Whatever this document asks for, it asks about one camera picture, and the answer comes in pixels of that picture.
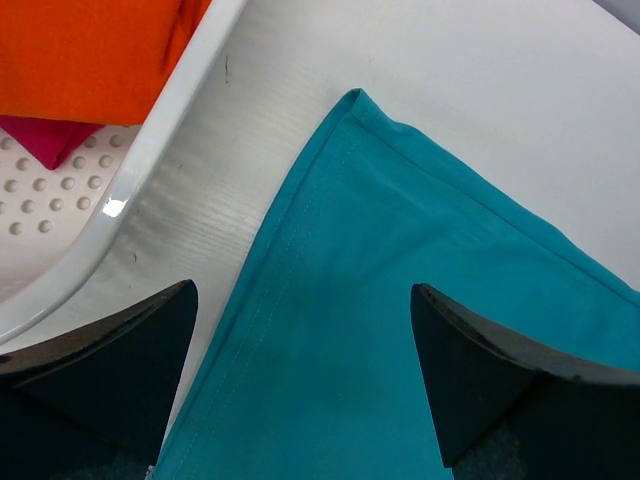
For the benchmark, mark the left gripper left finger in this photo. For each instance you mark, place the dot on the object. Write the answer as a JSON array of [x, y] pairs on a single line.
[[105, 388]]

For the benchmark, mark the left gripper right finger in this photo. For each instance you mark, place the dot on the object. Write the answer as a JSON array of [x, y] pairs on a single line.
[[502, 401]]

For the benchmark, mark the teal t-shirt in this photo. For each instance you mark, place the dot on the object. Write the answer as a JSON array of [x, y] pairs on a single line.
[[312, 372]]

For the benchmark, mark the white perforated plastic basket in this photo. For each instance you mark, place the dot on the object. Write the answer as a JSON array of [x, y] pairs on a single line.
[[57, 227]]

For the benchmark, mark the magenta t-shirt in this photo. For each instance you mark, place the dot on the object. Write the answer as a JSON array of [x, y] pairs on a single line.
[[50, 142]]

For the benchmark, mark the orange t-shirt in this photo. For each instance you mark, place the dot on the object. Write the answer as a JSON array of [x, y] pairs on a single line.
[[102, 62]]

